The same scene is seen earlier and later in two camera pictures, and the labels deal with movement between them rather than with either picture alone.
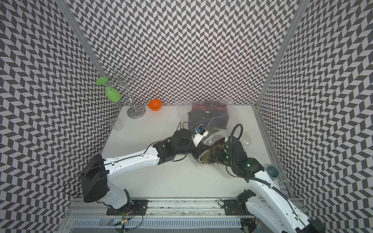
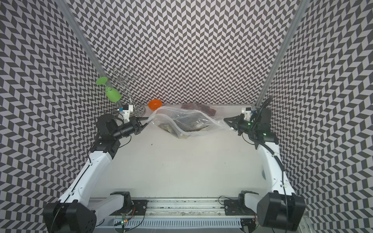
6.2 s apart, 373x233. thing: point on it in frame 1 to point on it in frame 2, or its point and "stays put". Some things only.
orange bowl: (155, 105) stays put
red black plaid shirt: (208, 106) to (199, 107)
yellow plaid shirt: (206, 157) to (177, 125)
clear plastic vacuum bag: (208, 120) to (182, 123)
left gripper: (200, 148) to (136, 124)
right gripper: (219, 156) to (236, 122)
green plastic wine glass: (111, 94) stays put
